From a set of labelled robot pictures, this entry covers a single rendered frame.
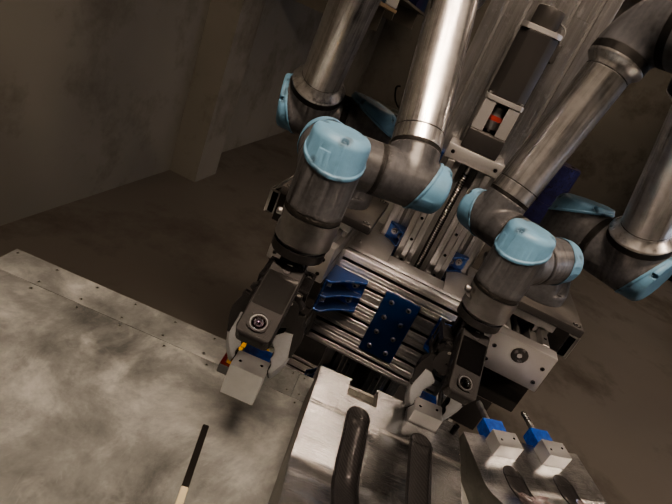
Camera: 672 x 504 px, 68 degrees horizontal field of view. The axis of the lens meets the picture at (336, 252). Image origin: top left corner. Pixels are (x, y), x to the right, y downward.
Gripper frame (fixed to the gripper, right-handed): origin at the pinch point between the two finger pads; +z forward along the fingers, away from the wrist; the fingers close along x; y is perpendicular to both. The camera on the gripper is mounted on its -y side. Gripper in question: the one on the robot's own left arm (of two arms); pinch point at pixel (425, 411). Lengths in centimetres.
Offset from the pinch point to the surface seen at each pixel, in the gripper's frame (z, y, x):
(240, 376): -4.1, -14.7, 29.7
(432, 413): -1.3, -1.4, -0.7
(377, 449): 1.8, -10.7, 6.9
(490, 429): 3.5, 7.4, -14.8
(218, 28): -11, 250, 146
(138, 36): 1, 190, 163
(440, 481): 1.9, -11.4, -3.5
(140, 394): 10.4, -11.3, 43.7
